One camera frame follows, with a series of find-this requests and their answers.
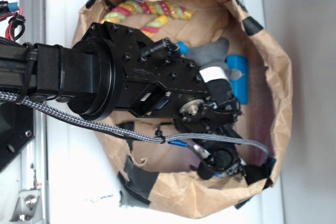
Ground black octagonal mount plate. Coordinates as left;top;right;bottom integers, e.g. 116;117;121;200
1;102;35;172

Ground silver corner bracket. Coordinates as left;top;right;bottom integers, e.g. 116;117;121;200
9;189;44;224

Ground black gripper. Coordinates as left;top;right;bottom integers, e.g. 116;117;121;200
81;20;271;180

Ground colourful rope toy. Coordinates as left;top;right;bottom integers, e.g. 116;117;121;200
100;0;193;38

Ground red and black wires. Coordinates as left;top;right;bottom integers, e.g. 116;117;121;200
0;0;26;41

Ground aluminium frame rail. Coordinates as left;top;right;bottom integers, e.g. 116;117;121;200
19;0;49;223

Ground blue rectangular block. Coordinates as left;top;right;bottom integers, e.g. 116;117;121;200
226;55;248;105

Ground brown paper bag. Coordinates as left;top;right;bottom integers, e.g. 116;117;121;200
73;0;293;219

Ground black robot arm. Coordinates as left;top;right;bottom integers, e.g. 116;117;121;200
1;22;274;184

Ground grey plush mouse toy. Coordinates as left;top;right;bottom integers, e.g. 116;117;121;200
186;38;244;83

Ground blue plastic bottle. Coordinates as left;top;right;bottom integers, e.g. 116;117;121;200
176;41;188;55

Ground grey braided cable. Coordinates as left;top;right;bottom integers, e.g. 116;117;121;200
0;90;271;162

